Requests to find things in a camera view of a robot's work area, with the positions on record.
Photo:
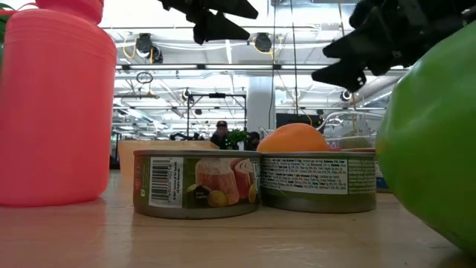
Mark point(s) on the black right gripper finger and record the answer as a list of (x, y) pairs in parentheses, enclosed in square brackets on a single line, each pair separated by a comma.
[(357, 44), (346, 74)]

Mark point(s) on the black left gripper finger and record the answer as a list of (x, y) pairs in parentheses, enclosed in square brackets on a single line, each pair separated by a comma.
[(215, 30), (230, 9)]

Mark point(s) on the orange toy fruit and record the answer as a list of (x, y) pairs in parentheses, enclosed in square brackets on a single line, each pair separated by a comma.
[(294, 139)]

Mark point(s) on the green-label can silver lid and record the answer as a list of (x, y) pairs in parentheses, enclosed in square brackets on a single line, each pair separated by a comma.
[(320, 186)]

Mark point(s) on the bright green toy apple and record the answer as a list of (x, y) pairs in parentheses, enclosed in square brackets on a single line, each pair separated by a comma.
[(439, 149)]

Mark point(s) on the green-label can gold lid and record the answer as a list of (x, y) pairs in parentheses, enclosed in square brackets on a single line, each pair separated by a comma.
[(197, 186)]

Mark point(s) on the black monitor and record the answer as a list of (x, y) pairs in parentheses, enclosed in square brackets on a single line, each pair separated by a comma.
[(297, 118)]

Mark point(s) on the person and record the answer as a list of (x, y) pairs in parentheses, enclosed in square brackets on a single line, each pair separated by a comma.
[(254, 140), (220, 134)]

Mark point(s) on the small green potted plant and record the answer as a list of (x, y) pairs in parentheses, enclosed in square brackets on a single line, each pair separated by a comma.
[(236, 137)]

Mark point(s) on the black background rig frame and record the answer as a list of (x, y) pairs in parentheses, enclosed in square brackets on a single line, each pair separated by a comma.
[(216, 95)]

